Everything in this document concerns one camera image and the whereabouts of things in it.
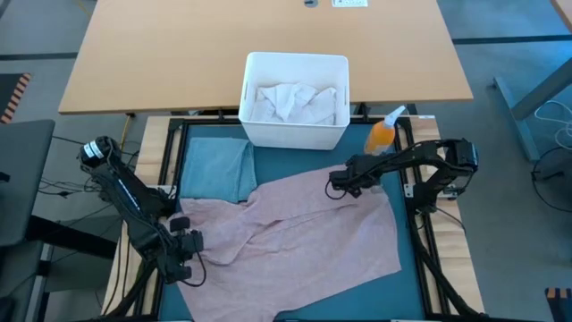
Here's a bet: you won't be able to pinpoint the black floor cable loop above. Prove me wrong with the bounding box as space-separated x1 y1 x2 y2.
531 147 572 216

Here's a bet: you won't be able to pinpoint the grey desk leg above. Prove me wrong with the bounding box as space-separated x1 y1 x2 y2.
492 57 572 163

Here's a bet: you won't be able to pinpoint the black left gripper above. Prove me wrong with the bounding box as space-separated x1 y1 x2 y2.
154 230 206 282

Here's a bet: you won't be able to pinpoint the light blue denim jeans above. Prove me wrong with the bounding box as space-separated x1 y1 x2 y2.
180 137 258 205

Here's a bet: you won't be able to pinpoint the white perforated laundry bin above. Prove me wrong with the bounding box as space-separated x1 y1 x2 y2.
237 51 350 151

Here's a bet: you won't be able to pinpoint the hazard striped black object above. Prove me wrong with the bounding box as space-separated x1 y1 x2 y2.
543 287 572 322

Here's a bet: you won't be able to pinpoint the black cable bundle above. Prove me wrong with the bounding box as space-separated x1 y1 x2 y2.
38 176 117 200

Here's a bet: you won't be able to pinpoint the pink garment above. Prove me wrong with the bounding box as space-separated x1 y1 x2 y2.
165 164 402 322

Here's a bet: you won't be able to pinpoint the hazard striped floor mat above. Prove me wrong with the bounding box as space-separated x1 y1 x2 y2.
0 72 32 125

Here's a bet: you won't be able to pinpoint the yellow floor cable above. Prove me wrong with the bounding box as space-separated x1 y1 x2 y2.
119 114 131 151

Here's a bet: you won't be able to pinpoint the white floor cable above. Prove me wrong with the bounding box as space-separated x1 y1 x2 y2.
534 98 572 151

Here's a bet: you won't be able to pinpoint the black support strut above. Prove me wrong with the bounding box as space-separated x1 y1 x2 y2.
413 209 486 319
105 258 160 319

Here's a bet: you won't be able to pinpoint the orange spray bottle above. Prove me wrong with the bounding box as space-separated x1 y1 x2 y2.
364 106 408 157

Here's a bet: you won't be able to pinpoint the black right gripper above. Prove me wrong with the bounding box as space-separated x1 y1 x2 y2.
329 156 383 198

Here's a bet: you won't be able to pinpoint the white garment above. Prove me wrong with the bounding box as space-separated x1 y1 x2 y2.
248 81 337 126

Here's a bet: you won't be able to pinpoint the tan wooden desk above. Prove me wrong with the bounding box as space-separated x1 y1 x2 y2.
57 0 474 116

